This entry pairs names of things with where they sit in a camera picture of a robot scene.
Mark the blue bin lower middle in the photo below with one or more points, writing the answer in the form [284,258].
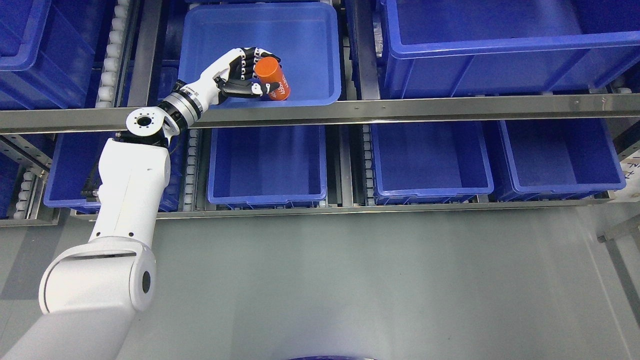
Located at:
[268,167]

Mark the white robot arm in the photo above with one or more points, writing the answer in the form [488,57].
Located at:
[90,294]

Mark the blue bin upper left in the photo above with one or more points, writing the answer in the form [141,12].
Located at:
[48,49]

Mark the white sign board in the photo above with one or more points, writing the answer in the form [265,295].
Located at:
[631,171]

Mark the blue bin lower left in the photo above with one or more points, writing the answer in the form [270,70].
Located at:
[75,170]

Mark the shallow blue tray bin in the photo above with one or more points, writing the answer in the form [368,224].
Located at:
[304,35]

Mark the blue bin far right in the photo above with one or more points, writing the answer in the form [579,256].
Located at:
[537,160]

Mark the steel shelf rack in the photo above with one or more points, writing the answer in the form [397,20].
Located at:
[352,115]

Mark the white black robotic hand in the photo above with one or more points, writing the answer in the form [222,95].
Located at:
[233,75]

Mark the orange capacitor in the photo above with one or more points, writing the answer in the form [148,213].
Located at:
[269,71]

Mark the blue bin lower right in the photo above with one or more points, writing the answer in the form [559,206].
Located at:
[429,162]

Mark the large blue bin upper right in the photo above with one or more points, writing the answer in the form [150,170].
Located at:
[459,48]

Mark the steel table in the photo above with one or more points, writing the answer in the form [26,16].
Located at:
[630,227]

